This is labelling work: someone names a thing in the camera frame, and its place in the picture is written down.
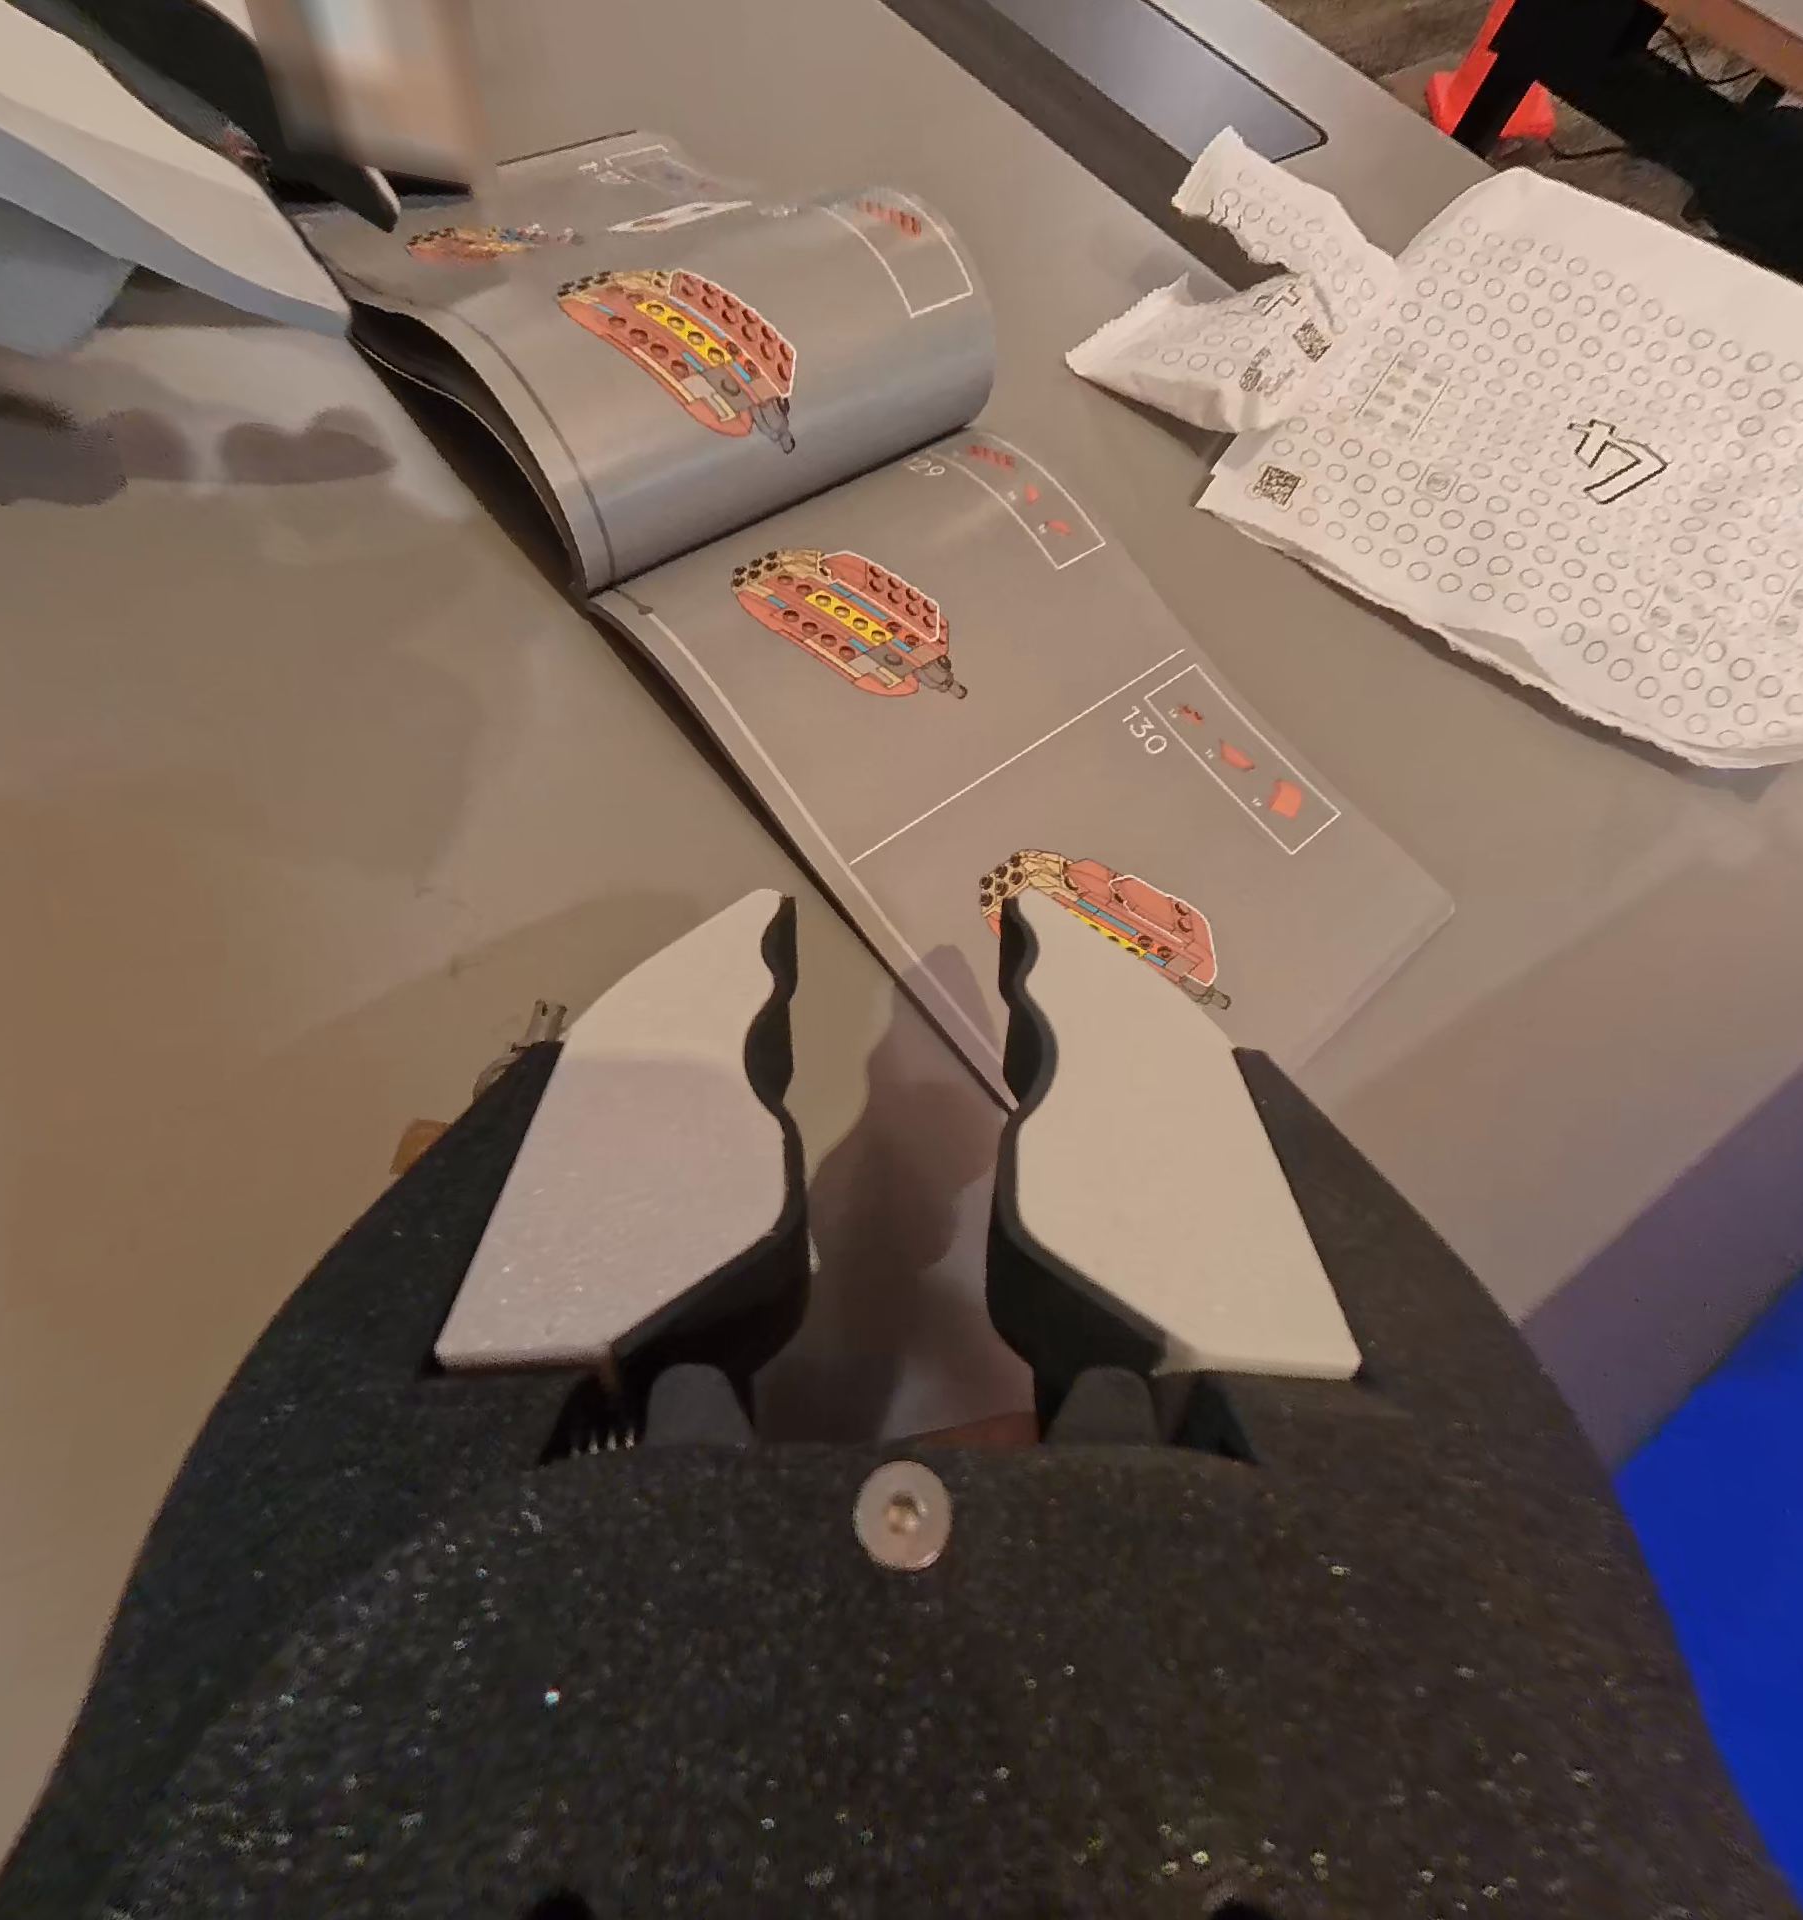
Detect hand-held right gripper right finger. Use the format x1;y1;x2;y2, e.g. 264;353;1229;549
987;893;1365;1381

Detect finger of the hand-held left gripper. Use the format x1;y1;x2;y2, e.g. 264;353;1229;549
0;168;132;356
0;0;350;335

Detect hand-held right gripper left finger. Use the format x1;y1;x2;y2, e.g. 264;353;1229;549
432;887;816;1373

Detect multicoloured lego build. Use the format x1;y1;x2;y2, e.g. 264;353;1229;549
390;997;569;1186

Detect grey lego instruction booklet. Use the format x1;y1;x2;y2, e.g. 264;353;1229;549
292;133;1458;1117

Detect blue plastic bin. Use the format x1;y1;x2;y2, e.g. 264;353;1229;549
1613;1216;1803;1920

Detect large white paper bag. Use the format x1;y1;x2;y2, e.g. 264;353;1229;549
1198;164;1803;771

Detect small white paper bag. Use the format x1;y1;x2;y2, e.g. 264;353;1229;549
1065;126;1399;441

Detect dark panel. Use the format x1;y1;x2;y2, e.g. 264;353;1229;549
977;0;1330;164

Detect orange stand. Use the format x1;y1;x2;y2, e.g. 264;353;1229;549
1423;0;1560;152

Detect wooden table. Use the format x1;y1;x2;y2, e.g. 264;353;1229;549
1652;0;1803;106

